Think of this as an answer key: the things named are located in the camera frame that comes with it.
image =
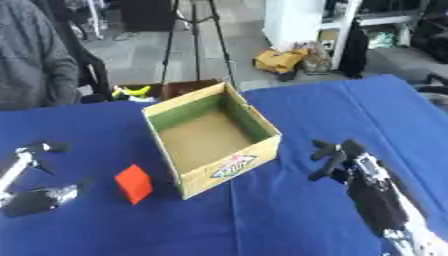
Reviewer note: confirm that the white cabinet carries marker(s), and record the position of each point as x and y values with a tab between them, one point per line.
297	23

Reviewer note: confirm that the person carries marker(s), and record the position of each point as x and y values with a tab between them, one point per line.
32	56

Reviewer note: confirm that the black hanging cloth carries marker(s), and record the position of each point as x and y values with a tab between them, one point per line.
354	53

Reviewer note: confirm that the black cabinet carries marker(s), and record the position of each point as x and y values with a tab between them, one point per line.
144	15

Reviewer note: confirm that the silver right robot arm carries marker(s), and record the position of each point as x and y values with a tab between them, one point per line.
423	238

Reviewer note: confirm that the yellow bag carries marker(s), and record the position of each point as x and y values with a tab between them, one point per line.
279	60

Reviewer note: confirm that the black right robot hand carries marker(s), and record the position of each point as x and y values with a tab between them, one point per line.
376	200

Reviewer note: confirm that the black tripod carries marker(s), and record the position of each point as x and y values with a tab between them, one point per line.
195	40

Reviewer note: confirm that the red block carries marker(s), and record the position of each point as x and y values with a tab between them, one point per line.
134	184

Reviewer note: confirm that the brown cardboard box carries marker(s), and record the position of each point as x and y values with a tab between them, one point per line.
181	88

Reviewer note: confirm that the yellow-green toy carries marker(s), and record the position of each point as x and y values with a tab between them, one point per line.
133	91

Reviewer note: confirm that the tan cardboard box green inside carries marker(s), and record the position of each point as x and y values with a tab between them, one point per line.
205	140

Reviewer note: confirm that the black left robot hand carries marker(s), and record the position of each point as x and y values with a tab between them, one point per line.
34	201

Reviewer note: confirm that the black chair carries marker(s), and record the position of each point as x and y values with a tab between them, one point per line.
87	66

